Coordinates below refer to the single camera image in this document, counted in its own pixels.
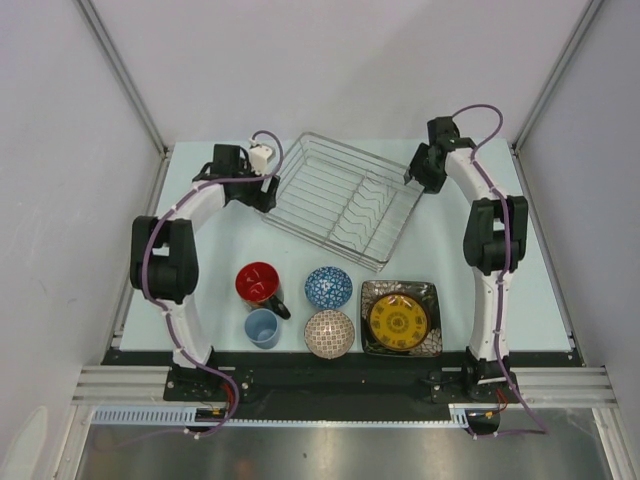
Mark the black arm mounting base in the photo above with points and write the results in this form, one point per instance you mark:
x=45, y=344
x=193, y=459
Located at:
x=301, y=387

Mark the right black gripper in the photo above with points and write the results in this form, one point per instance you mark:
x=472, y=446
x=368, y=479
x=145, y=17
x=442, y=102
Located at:
x=433, y=184

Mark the black floral square plate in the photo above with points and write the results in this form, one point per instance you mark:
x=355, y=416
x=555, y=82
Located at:
x=425, y=293

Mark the red patterned bowl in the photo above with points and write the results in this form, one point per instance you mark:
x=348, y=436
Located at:
x=329, y=334

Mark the light blue cup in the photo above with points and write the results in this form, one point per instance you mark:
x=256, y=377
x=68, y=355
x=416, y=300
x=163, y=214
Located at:
x=262, y=327

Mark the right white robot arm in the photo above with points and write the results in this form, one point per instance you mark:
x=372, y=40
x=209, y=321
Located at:
x=494, y=243

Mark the yellow round plate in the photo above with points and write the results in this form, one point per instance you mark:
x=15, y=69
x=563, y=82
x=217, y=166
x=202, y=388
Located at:
x=398, y=322

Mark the metal wire dish rack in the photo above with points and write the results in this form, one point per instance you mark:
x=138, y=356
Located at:
x=343, y=199

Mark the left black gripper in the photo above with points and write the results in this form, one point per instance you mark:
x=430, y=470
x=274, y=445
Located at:
x=259, y=200

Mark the red and black mug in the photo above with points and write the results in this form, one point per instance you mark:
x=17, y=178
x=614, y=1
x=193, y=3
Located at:
x=258, y=284

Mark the blue patterned bowl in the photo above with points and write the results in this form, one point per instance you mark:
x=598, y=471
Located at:
x=328, y=287

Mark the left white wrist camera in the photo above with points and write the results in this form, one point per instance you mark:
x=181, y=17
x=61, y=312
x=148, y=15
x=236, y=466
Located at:
x=259, y=155

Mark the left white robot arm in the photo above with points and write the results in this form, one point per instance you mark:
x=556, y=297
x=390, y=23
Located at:
x=163, y=257

